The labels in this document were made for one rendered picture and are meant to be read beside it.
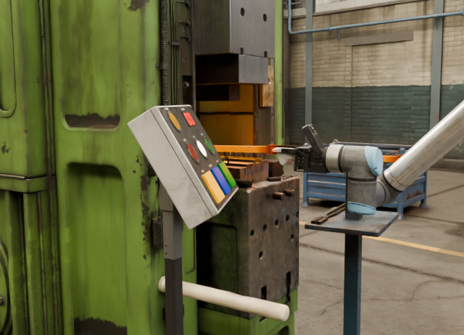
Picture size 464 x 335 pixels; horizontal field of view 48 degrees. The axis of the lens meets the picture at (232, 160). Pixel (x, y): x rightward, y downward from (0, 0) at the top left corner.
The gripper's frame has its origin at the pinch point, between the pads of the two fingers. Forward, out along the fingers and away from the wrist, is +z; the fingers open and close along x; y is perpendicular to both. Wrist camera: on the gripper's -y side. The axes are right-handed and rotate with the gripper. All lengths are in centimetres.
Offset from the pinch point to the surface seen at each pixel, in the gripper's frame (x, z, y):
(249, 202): -15.5, 1.5, 17.2
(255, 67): -1.7, 7.9, -28.2
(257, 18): -0.2, 8.1, -45.0
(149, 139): -74, -8, -8
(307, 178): 379, 165, 72
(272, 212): -0.1, 1.3, 23.2
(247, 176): -7.3, 7.4, 9.8
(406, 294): 160, -6, 103
